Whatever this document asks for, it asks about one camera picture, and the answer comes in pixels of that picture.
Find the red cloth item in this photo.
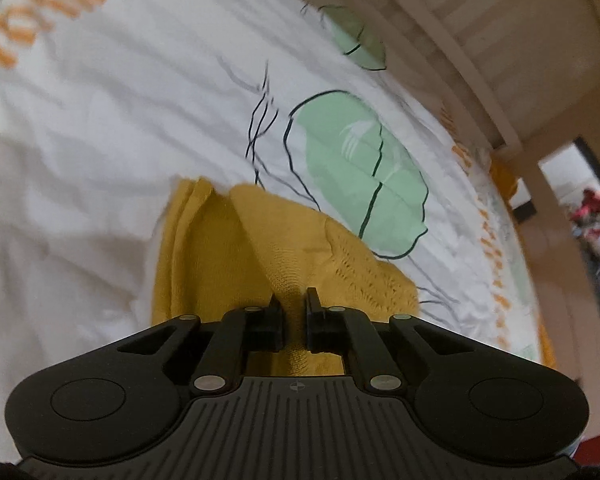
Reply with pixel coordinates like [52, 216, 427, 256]
[569, 187, 600, 261]

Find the white printed duvet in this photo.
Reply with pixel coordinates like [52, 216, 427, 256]
[0, 0, 548, 466]

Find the yellow knitted sweater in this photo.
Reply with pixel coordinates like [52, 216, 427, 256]
[150, 176, 422, 378]

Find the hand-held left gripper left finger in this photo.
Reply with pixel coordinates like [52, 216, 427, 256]
[116, 294, 286, 395]

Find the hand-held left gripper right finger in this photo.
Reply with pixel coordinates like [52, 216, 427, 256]
[305, 287, 476, 395]

